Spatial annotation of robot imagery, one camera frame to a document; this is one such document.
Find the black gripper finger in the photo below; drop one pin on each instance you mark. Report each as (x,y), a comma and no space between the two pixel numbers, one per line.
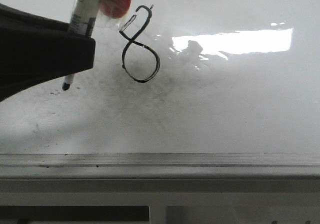
(36,49)

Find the white black whiteboard marker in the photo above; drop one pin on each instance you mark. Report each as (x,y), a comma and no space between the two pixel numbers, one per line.
(83,17)

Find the white whiteboard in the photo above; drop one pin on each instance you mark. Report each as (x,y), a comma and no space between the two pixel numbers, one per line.
(236,76)

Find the grey cabinet below board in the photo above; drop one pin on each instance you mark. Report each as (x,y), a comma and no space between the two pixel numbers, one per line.
(160,201)

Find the aluminium whiteboard frame rail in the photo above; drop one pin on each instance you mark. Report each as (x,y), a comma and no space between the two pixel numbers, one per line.
(159,166)

